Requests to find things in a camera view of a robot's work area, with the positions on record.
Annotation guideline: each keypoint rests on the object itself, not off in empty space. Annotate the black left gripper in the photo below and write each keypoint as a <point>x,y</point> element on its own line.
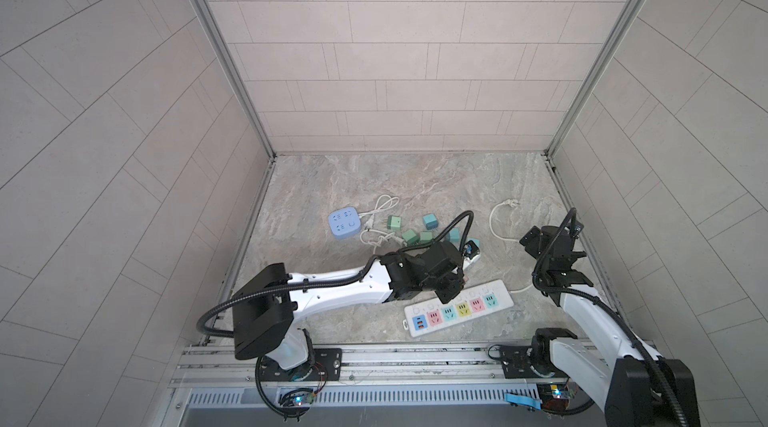
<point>454,289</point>

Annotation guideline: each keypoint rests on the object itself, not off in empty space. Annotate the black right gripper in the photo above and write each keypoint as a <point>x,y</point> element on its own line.
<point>534,242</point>

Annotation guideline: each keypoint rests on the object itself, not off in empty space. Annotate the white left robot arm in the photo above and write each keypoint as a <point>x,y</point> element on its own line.
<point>260,316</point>

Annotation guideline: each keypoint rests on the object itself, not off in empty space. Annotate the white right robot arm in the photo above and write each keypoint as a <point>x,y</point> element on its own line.
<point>629,380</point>

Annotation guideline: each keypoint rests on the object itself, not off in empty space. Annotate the dark teal plug adapter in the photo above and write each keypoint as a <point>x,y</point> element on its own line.
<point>454,235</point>

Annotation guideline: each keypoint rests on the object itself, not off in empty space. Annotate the teal plug adapter upper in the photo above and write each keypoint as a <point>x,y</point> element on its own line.
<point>430,221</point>

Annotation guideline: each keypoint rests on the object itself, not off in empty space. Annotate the green plug adapter upper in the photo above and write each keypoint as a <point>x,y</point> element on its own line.
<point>394,223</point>

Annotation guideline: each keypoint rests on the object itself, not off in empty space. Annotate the green adapter lower middle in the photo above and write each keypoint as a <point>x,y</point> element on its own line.
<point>425,237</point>

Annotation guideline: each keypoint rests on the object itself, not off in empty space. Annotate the green adapter lower left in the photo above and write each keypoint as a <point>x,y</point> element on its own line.
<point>410,237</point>

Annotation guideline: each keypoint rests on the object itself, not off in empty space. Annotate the white multicolour power strip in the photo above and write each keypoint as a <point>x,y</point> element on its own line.
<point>472,303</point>

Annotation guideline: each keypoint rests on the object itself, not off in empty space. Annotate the blue square power socket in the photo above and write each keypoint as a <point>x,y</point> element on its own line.
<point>344,222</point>

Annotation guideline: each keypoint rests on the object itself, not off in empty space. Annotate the blue connector tag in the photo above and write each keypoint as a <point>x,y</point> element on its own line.
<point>521,400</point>

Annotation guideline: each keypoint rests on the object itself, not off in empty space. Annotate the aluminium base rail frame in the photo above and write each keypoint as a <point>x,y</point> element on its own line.
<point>371,375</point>

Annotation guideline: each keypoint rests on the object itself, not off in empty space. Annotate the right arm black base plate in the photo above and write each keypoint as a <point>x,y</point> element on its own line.
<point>516,363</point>

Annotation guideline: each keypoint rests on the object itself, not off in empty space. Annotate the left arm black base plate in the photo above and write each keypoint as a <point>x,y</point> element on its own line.
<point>323,364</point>

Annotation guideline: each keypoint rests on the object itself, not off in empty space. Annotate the right circuit board with wires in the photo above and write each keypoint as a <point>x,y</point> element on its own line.
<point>555,397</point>

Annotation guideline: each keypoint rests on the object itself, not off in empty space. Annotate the circuit board with wires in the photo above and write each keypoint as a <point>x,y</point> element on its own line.
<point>555,397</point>
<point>300,398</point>

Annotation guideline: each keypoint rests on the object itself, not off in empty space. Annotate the left circuit board with wires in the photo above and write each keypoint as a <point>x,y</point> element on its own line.
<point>300,398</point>

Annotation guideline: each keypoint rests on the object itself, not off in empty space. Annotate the metal corner wall profile left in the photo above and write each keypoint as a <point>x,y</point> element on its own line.
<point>211,29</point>

